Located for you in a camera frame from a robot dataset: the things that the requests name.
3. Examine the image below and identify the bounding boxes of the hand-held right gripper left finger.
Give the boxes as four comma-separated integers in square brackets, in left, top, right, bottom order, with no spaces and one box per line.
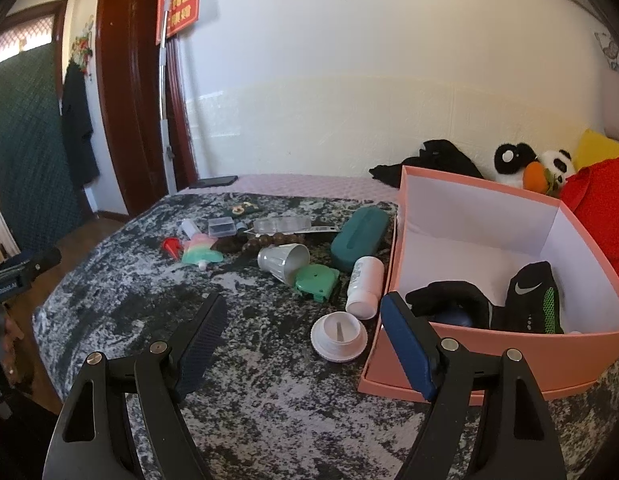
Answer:
[42,291,229,480]

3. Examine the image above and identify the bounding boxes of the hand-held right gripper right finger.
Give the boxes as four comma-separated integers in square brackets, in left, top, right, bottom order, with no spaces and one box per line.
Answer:
[379,291,563,480]

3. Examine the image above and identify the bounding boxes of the white round lid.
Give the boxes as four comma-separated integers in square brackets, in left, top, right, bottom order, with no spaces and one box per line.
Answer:
[311,311,368,362]

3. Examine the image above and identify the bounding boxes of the white pill bottle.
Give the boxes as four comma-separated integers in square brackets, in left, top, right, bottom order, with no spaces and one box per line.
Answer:
[345,256,385,320]

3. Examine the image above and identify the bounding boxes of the pastel baby toy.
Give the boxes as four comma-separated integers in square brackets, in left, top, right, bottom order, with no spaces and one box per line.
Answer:
[180,232,225,270]

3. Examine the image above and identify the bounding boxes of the wooden bead bracelet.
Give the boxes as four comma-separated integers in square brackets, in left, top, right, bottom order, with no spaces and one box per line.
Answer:
[209,230,294,257]

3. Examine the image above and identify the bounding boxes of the grey plastic cup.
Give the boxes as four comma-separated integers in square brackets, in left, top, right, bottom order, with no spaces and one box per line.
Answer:
[256,243,311,286]

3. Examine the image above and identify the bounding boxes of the small clear case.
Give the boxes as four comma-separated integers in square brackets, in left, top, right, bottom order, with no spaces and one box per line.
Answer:
[208,217,238,239]

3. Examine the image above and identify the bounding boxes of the green glasses case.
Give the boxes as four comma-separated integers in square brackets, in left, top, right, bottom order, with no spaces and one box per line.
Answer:
[330,207,391,273]

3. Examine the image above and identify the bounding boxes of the clear plastic box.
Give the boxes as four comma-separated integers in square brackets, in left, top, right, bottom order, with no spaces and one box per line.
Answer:
[252,216,313,236]

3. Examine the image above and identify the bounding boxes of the pink cardboard box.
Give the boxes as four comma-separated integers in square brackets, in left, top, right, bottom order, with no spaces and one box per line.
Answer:
[358,165,619,403]

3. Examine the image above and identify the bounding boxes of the dark blue round object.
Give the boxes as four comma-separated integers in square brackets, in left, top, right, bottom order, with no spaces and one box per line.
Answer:
[432,309,474,328]

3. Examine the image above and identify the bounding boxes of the black glove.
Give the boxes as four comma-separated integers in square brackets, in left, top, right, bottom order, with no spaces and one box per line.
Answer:
[405,281,495,330]

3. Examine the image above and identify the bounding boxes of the grey patterned blanket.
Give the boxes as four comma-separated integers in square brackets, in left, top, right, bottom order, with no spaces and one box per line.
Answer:
[32,192,619,480]

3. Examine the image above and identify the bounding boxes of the green quilted door curtain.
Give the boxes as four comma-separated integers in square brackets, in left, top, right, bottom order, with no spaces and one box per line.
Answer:
[0,42,85,253]

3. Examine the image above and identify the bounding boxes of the black green sock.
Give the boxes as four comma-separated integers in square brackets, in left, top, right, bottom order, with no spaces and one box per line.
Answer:
[490,261,565,335]

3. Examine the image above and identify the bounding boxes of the black hanging coat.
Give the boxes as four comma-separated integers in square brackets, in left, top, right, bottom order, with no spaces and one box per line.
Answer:
[62,62,101,191]

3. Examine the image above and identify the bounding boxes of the black smartphone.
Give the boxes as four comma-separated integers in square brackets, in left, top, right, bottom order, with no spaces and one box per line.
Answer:
[189,175,238,189]

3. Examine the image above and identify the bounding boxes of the black cloth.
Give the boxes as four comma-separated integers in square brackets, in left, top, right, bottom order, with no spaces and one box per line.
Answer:
[368,139,485,187]

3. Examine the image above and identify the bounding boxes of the pink bed sheet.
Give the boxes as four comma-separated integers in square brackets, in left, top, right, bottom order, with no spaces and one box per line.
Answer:
[176,174,405,206]

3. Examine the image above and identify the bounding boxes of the penguin plush toy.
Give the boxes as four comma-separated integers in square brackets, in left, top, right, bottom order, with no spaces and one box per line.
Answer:
[493,142,553,193]

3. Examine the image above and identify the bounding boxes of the white metal pole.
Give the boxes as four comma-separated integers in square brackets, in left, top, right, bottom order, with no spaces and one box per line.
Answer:
[158,0,179,196]

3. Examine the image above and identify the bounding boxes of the panda plush toy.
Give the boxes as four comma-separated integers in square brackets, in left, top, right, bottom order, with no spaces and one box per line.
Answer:
[538,148,576,196]

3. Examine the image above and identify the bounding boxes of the red bag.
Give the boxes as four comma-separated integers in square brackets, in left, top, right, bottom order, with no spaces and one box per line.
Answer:
[559,154,619,293]

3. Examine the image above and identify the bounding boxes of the yellow pillow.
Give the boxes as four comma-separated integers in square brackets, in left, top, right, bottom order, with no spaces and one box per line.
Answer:
[573,129,619,173]

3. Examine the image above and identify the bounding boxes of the brown wooden door frame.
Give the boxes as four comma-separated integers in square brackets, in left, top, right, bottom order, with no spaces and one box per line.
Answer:
[95,0,200,218]

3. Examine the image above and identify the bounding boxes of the colourful wall decoration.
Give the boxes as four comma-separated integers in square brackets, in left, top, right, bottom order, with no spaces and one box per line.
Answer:
[69,20,96,81]

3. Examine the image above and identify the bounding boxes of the butterfly wall sticker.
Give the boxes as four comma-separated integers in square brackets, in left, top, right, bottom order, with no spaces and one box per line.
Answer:
[594,30,619,73]

